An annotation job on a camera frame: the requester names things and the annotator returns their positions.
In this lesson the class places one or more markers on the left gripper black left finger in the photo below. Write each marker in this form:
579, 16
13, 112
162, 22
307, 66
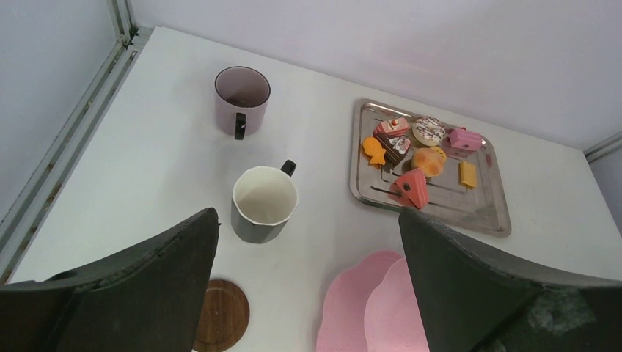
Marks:
147, 297

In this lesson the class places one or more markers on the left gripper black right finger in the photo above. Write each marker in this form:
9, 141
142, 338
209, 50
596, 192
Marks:
476, 297

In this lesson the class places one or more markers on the pink three-tier cake stand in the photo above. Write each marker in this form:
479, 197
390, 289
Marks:
372, 307

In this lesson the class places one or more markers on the red layered cake slice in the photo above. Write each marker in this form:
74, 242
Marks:
411, 189

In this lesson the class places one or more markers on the rectangular yellow biscuit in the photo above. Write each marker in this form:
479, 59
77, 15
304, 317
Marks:
468, 174

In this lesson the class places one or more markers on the round golden bread bun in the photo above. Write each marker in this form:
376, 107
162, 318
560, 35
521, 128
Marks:
428, 161

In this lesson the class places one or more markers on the pink square cake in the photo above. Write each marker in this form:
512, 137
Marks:
463, 139

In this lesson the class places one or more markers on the white donut with chocolate drizzle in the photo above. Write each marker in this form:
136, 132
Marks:
428, 131

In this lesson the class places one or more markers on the dark brown round coaster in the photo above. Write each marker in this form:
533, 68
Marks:
224, 317

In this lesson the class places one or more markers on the stainless steel serving tray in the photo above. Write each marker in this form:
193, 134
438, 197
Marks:
482, 209

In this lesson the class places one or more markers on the black cup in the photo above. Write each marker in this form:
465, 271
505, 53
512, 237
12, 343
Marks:
263, 200

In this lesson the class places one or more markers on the round yellow biscuit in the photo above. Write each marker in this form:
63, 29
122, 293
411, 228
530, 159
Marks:
441, 152

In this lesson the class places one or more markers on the chocolate cake slice with cream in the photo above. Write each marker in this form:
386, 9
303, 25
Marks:
396, 147

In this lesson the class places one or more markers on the orange fish-shaped cake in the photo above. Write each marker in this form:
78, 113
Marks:
374, 151

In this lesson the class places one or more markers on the red cake slice with orange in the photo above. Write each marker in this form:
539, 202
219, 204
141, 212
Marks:
397, 127

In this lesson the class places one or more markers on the mauve cup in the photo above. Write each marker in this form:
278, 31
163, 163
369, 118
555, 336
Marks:
240, 100

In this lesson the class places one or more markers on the left aluminium frame post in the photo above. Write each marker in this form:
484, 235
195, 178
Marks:
61, 65

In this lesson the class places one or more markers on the aluminium frame post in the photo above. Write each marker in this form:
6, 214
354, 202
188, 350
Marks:
61, 65
604, 148

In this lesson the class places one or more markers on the right aluminium frame post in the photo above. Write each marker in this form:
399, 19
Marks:
604, 148

